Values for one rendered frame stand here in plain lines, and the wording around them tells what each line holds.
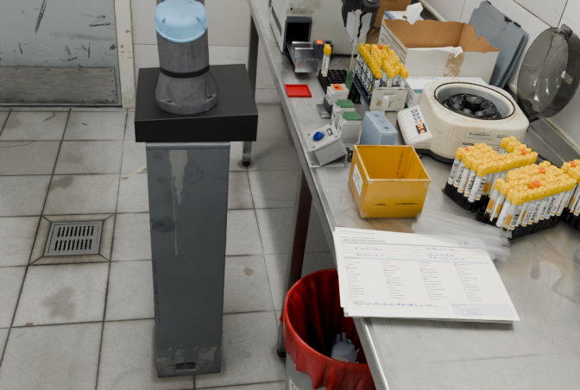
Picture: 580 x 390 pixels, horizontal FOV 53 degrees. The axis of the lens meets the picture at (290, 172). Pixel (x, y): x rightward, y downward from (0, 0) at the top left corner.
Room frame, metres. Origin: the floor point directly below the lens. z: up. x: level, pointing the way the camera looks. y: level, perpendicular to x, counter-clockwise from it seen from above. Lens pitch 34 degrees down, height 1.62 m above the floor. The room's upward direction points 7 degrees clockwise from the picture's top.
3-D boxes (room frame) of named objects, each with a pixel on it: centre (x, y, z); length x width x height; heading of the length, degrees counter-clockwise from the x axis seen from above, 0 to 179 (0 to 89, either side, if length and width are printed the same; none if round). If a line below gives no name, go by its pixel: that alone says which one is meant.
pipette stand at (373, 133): (1.20, -0.20, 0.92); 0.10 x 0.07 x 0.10; 20
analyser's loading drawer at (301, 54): (1.71, 0.01, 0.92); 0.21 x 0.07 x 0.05; 13
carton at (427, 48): (1.70, -0.39, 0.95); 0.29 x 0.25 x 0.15; 103
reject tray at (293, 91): (1.51, 0.00, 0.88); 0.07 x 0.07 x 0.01; 13
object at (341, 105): (1.34, -0.12, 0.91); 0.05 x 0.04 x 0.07; 103
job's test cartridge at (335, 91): (1.41, -0.10, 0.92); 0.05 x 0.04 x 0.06; 106
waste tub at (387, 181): (1.03, -0.21, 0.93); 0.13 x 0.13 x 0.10; 11
